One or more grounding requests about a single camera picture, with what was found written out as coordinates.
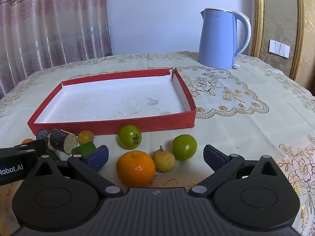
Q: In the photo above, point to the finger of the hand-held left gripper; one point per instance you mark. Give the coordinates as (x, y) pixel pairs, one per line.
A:
(39, 146)

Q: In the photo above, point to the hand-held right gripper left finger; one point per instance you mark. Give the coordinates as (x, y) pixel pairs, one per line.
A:
(97, 158)

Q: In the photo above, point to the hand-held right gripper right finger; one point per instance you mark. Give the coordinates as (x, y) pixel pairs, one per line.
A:
(214, 157)

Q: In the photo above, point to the dark eggplant piece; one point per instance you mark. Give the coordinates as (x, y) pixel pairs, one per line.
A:
(43, 134)
(59, 139)

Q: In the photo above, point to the small orange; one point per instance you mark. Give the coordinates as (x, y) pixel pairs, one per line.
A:
(27, 141)

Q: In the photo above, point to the dark green cucumber tip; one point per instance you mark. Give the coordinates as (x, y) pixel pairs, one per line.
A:
(53, 154)

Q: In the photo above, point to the green cucumber chunk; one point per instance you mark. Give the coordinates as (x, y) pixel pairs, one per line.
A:
(82, 148)

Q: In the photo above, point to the small round yellow fruit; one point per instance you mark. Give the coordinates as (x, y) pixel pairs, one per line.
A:
(85, 137)

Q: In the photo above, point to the green tomato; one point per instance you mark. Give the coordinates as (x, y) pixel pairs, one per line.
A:
(184, 147)
(128, 135)

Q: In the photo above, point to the large orange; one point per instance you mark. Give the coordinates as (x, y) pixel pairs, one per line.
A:
(135, 168)

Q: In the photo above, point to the yellow longan with stem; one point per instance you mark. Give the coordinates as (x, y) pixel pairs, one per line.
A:
(163, 161)

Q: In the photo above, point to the red shallow cardboard tray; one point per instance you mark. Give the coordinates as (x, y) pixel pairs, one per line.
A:
(147, 125)

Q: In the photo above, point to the light blue electric kettle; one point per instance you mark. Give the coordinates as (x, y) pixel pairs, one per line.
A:
(216, 41)

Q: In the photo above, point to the pink patterned curtain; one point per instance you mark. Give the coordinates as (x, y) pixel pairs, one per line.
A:
(49, 29)

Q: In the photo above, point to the white wall switch panel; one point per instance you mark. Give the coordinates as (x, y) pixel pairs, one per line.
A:
(279, 48)

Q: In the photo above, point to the gold wall trim strip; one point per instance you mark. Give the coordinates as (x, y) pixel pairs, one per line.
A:
(258, 17)
(297, 29)

